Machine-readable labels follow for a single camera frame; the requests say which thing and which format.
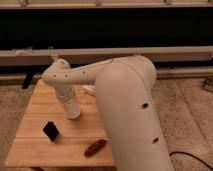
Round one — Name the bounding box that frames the white ceramic cup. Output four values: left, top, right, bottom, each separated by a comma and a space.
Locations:
64, 100, 81, 119

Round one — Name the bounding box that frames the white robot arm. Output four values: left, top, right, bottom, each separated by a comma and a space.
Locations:
42, 55, 174, 171

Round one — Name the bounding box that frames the black eraser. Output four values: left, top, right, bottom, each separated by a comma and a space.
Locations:
43, 121, 59, 141

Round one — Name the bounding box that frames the wooden table board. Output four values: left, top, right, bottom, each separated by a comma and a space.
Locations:
5, 81, 114, 167

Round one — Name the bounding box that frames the brown sausage toy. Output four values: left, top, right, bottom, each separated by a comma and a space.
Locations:
84, 139, 107, 157

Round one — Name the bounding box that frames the black cable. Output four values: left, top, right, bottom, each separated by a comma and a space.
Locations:
169, 151, 213, 171

